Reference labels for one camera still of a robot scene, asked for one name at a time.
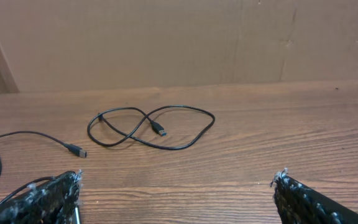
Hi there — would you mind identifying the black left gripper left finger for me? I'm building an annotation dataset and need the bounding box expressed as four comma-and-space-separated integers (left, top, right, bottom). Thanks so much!
0, 170, 83, 224

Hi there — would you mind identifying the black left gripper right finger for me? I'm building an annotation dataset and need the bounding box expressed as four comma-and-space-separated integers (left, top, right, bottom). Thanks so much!
270, 168, 358, 224

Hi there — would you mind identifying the brown cardboard wall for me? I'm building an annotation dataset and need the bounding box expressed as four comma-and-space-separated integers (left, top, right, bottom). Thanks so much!
0, 0, 358, 93

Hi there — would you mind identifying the black thin usb cable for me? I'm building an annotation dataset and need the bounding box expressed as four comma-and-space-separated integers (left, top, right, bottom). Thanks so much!
0, 130, 88, 200

